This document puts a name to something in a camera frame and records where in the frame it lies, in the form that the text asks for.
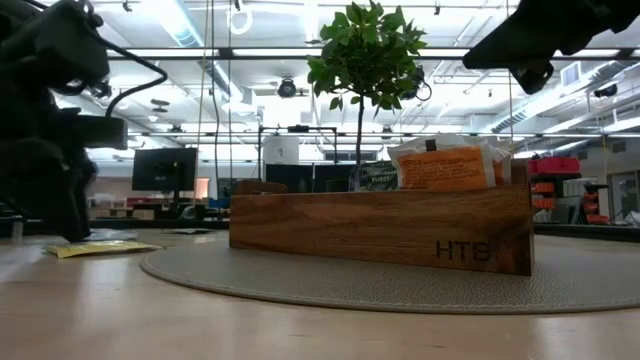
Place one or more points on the orange white tea packet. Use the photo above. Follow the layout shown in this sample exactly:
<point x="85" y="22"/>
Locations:
<point x="498" y="172"/>
<point x="440" y="167"/>

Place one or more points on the black computer monitor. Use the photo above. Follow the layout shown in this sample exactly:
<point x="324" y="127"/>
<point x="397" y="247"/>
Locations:
<point x="165" y="169"/>

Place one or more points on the grey round placemat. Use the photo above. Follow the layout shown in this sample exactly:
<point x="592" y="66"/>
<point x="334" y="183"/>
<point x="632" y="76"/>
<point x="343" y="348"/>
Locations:
<point x="350" y="290"/>

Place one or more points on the dark blue tea packet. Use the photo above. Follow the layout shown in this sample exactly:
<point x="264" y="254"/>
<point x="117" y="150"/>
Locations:
<point x="115" y="234"/>
<point x="192" y="231"/>
<point x="378" y="177"/>

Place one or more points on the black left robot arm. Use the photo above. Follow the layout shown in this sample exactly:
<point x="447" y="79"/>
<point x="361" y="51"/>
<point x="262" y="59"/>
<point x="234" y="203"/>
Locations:
<point x="50" y="45"/>

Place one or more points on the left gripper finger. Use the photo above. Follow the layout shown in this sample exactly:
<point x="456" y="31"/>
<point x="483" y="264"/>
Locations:
<point x="50" y="190"/>

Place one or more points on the orange storage bin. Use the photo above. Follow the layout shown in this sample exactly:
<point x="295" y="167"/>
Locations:
<point x="543" y="203"/>
<point x="597" y="219"/>
<point x="543" y="188"/>

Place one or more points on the black metal rig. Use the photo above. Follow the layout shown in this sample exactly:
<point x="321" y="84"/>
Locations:
<point x="298" y="128"/>

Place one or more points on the black ceiling camera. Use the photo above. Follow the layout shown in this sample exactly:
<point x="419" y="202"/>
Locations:
<point x="419" y="80"/>

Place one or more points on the storage shelf rack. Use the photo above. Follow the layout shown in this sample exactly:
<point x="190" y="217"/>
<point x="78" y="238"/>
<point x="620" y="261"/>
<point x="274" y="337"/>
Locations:
<point x="575" y="187"/>

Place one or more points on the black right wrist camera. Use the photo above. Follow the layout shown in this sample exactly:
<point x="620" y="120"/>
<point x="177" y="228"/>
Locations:
<point x="531" y="75"/>

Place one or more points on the red storage bins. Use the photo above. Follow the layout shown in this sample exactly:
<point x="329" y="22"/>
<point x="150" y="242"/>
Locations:
<point x="555" y="165"/>

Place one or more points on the black table frame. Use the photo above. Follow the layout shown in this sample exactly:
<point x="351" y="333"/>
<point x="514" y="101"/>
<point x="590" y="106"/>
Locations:
<point x="575" y="232"/>

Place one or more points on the office desk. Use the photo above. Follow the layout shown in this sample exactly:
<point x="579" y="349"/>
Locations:
<point x="150" y="207"/>

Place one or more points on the black panel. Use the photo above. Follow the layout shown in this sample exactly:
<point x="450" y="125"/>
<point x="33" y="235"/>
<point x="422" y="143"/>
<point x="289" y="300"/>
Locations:
<point x="300" y="177"/>

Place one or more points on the yellow tea packet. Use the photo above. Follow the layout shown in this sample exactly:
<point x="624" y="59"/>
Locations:
<point x="100" y="248"/>

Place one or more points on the black ceiling spotlight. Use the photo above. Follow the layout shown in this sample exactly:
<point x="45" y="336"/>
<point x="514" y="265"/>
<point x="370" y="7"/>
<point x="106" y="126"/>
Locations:
<point x="287" y="88"/>
<point x="606" y="91"/>

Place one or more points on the green potted plant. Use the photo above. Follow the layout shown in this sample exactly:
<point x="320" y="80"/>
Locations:
<point x="367" y="50"/>

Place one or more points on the white cylinder appliance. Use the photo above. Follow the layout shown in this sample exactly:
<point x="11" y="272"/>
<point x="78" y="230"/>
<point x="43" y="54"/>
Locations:
<point x="281" y="150"/>

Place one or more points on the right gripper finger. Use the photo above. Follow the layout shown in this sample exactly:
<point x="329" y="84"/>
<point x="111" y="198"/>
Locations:
<point x="487" y="52"/>

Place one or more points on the wooden tea box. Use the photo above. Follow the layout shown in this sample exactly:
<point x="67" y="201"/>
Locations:
<point x="375" y="225"/>

